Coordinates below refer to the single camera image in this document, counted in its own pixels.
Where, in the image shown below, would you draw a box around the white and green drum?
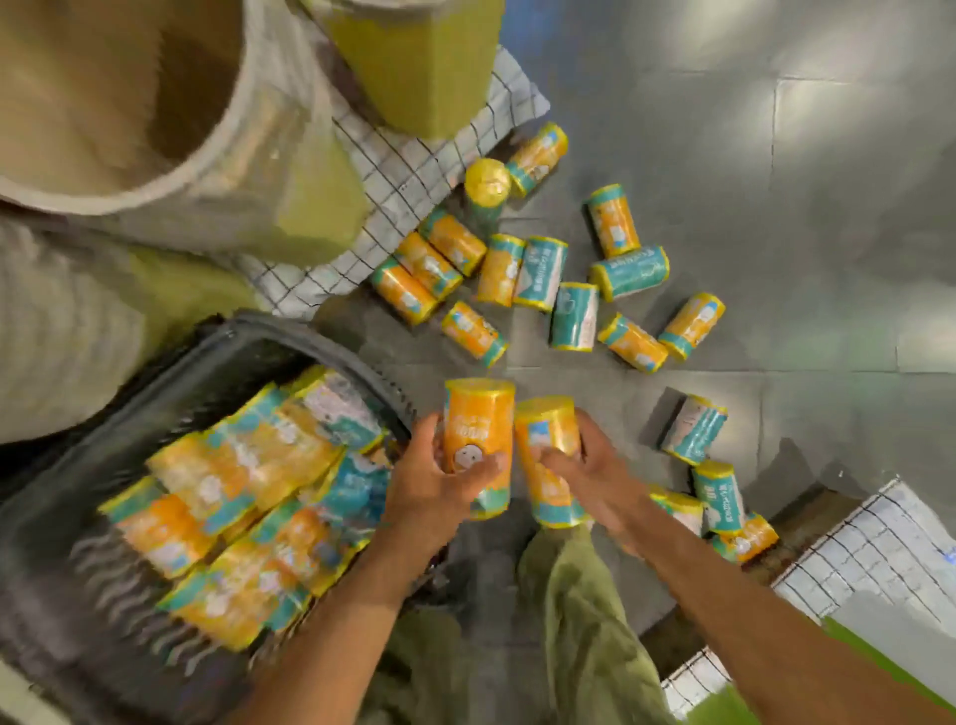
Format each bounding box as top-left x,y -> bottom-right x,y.
0,213 -> 262,445

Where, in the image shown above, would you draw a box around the green cardboard drum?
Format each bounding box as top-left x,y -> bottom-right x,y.
299,0 -> 506,140

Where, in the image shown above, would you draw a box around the person's left hand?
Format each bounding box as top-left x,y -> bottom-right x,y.
381,413 -> 507,557

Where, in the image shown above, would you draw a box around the pile of orange teal packets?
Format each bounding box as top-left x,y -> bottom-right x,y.
99,366 -> 397,652

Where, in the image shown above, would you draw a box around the olive green trousers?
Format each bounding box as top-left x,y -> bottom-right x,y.
358,523 -> 677,725

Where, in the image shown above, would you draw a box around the white checked cloth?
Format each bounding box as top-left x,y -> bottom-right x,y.
232,45 -> 551,321

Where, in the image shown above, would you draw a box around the black plastic basket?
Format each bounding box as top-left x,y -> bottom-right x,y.
0,310 -> 419,725

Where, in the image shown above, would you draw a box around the grey green-edged panel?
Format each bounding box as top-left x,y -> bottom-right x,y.
683,590 -> 956,725

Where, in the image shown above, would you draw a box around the large beige cardboard drum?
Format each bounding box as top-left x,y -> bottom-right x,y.
0,0 -> 370,266

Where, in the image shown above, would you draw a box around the person's left forearm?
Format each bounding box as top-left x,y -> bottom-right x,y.
224,523 -> 449,725

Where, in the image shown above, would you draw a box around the person's right hand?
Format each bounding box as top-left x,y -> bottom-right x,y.
532,409 -> 652,557

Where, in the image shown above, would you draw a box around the person's right forearm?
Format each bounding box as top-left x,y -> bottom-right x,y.
620,485 -> 956,725

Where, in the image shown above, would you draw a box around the group of orange teal canisters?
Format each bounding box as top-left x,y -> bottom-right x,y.
371,123 -> 780,565

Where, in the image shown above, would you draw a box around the orange yellow-lidded snack can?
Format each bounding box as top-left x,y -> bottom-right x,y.
443,378 -> 517,521
514,396 -> 593,530

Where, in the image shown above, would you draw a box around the white grid mat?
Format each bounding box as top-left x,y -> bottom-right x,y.
663,478 -> 956,722

